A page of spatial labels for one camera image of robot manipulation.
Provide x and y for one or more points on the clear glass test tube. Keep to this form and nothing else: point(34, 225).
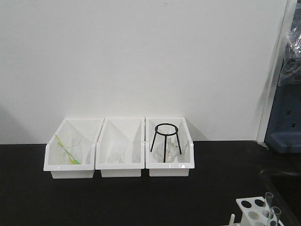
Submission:
point(274, 216)
point(267, 203)

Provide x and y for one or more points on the grey pegboard drying rack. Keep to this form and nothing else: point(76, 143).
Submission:
point(284, 128)

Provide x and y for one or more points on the white test tube rack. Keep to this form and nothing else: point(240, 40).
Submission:
point(252, 215)

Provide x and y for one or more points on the clear glass flask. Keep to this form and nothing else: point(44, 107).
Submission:
point(167, 151)

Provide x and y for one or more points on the right white storage bin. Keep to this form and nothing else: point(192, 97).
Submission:
point(169, 149)

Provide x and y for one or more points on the white storage bin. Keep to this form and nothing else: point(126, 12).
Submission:
point(56, 161)
point(126, 132)
point(169, 149)

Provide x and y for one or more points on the middle white storage bin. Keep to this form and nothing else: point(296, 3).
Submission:
point(126, 132)

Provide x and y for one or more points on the small clear glass beaker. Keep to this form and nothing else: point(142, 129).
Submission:
point(117, 154)

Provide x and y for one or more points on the clear glass beaker left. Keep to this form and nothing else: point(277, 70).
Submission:
point(76, 151)

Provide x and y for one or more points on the left white storage bin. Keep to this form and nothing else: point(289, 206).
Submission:
point(56, 161)

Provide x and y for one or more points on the plastic bag of black pegs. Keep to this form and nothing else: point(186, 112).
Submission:
point(291, 70)

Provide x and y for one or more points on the black lab sink basin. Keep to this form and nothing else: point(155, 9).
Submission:
point(286, 187)

